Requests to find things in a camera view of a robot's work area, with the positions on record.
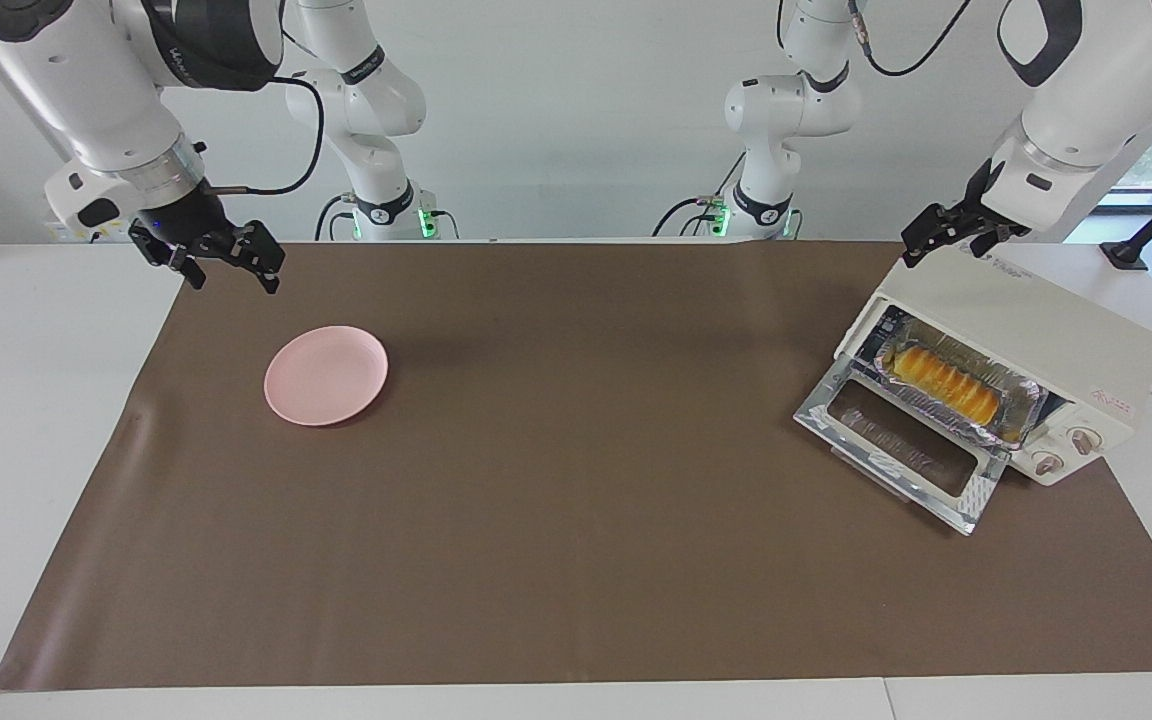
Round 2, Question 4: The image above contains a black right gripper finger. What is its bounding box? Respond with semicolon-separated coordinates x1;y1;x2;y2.
236;222;287;294
129;225;205;291

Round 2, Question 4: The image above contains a yellow twisted bread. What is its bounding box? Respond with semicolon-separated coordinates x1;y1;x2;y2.
891;343;1002;429

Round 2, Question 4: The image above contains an aluminium foil tray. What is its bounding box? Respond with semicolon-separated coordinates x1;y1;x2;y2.
871;318;1049;451

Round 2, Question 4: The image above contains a cream white toaster oven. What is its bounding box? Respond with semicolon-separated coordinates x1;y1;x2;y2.
834;248;1152;488

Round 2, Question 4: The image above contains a pink round plate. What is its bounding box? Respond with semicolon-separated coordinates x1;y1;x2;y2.
264;325;389;428

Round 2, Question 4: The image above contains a brown table mat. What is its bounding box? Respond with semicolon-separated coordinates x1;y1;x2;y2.
0;240;1152;693

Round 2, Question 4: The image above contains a black right base cable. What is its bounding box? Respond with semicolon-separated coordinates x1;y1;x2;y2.
314;192;362;241

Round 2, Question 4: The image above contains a black base cable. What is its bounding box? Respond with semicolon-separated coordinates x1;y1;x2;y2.
314;192;362;241
651;155;747;238

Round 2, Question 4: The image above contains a white wall socket box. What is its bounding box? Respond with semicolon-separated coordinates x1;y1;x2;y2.
46;222;137;244

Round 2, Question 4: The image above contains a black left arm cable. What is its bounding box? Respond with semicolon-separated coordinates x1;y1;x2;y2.
846;0;972;77

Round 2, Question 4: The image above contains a glass oven door metal frame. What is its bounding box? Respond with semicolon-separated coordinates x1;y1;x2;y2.
793;355;1012;536

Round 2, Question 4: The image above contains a black left base cable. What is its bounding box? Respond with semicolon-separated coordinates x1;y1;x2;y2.
651;155;747;238

